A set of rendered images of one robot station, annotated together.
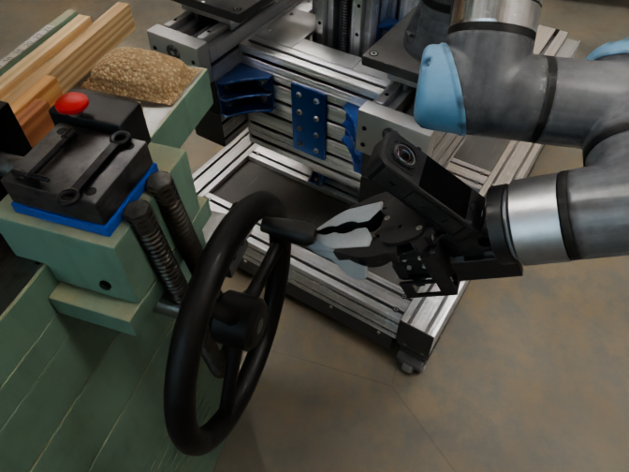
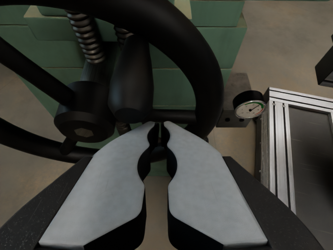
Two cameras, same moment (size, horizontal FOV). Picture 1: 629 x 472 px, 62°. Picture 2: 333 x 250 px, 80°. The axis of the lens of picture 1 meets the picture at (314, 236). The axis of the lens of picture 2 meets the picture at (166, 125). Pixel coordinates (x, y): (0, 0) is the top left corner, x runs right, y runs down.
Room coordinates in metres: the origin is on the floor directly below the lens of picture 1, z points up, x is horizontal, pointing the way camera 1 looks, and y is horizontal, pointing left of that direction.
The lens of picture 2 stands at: (0.35, -0.06, 0.99)
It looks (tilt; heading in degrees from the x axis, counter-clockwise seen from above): 59 degrees down; 71
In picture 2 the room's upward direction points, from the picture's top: 2 degrees clockwise
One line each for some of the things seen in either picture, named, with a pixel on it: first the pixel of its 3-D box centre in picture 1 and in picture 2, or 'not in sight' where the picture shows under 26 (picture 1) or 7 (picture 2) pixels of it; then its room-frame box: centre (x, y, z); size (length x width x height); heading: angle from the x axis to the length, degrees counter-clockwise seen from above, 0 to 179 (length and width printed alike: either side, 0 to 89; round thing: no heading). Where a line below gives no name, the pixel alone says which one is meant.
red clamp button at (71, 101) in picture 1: (72, 103); not in sight; (0.42, 0.23, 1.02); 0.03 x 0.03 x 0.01
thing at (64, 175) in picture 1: (88, 154); not in sight; (0.38, 0.21, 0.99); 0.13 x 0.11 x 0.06; 162
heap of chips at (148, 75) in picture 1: (138, 66); not in sight; (0.64, 0.24, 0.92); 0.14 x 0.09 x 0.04; 72
